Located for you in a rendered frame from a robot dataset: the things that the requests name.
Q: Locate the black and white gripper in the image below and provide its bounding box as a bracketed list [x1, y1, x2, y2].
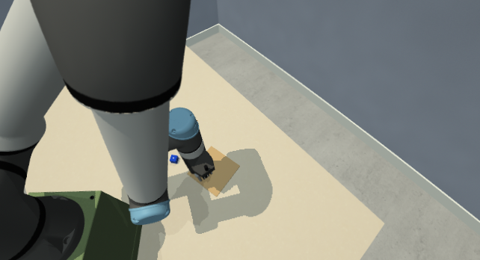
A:
[177, 139, 215, 182]

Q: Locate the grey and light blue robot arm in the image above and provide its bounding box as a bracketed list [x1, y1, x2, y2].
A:
[0, 0, 202, 260]

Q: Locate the blue die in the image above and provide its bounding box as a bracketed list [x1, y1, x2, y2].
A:
[170, 155, 179, 164]

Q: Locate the tan square mat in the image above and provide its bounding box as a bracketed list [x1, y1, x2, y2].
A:
[187, 146, 240, 196]

